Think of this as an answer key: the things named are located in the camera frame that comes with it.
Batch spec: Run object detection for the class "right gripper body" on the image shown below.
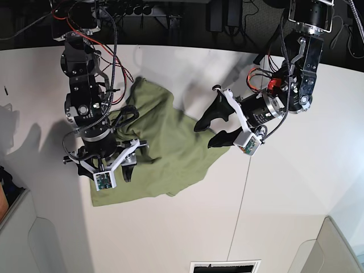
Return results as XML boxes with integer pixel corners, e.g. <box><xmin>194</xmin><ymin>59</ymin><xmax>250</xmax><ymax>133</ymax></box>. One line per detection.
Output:
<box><xmin>63</xmin><ymin>131</ymin><xmax>148</xmax><ymax>174</ymax></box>

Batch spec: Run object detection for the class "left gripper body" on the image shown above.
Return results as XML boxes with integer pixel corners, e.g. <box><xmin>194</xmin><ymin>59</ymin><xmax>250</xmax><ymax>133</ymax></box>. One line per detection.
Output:
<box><xmin>213</xmin><ymin>85</ymin><xmax>286</xmax><ymax>142</ymax></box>

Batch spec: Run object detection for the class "green t-shirt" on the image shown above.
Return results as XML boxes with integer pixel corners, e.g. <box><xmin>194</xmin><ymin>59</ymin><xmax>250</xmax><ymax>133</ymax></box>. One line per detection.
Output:
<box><xmin>90</xmin><ymin>77</ymin><xmax>229</xmax><ymax>207</ymax></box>

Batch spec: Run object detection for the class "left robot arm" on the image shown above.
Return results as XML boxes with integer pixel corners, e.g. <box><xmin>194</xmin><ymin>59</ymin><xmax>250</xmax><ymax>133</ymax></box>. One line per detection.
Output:
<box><xmin>194</xmin><ymin>1</ymin><xmax>334</xmax><ymax>156</ymax></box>

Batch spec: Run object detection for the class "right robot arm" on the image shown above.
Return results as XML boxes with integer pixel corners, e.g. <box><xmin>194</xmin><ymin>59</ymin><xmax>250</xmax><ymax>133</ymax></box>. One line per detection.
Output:
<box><xmin>51</xmin><ymin>1</ymin><xmax>147</xmax><ymax>190</ymax></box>

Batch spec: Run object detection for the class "black power adapter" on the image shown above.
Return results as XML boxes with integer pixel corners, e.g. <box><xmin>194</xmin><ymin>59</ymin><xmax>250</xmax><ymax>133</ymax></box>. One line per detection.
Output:
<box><xmin>205</xmin><ymin>0</ymin><xmax>223</xmax><ymax>32</ymax></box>

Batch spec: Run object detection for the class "white power strip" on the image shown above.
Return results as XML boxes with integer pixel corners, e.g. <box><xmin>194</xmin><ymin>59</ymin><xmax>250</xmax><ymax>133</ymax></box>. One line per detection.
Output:
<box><xmin>115</xmin><ymin>3</ymin><xmax>154</xmax><ymax>16</ymax></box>

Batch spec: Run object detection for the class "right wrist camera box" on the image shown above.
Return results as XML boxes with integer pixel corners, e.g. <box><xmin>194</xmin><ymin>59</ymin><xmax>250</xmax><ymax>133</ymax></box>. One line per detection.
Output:
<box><xmin>93</xmin><ymin>171</ymin><xmax>117</xmax><ymax>191</ymax></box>

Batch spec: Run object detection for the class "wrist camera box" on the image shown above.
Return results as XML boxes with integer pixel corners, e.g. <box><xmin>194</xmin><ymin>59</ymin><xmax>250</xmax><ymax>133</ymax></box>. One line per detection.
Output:
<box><xmin>234</xmin><ymin>131</ymin><xmax>262</xmax><ymax>156</ymax></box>
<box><xmin>93</xmin><ymin>171</ymin><xmax>117</xmax><ymax>191</ymax></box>

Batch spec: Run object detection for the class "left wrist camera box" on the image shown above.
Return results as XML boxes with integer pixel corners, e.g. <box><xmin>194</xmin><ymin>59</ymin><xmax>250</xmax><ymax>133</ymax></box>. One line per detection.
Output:
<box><xmin>234</xmin><ymin>131</ymin><xmax>262</xmax><ymax>156</ymax></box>

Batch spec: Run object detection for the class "aluminium table leg post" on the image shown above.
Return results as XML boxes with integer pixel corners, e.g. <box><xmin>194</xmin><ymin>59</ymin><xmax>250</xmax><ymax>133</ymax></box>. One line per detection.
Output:
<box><xmin>168</xmin><ymin>17</ymin><xmax>181</xmax><ymax>46</ymax></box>

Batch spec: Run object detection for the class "white vent frame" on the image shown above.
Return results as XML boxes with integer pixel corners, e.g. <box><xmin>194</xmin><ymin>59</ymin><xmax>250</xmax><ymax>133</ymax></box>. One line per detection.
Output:
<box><xmin>189</xmin><ymin>259</ymin><xmax>261</xmax><ymax>273</ymax></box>

